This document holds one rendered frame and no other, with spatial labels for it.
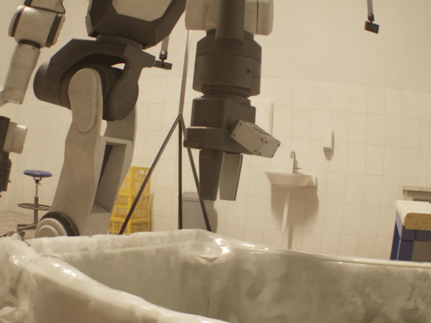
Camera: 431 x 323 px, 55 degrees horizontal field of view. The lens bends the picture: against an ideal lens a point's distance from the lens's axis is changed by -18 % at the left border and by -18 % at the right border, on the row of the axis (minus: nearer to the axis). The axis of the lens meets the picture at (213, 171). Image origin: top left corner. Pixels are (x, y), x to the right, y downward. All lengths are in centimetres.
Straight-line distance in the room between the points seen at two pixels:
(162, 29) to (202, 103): 45
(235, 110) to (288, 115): 427
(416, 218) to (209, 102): 36
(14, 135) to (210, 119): 52
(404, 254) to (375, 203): 388
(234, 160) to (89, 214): 46
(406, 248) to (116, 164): 66
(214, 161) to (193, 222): 412
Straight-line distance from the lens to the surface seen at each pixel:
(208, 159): 60
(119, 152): 108
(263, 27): 65
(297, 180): 437
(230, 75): 60
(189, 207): 470
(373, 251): 474
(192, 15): 64
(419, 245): 406
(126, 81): 102
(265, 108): 482
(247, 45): 62
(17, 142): 100
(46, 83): 113
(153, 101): 544
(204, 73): 61
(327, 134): 468
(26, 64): 103
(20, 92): 102
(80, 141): 100
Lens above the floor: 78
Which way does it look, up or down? level
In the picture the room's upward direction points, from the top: 5 degrees clockwise
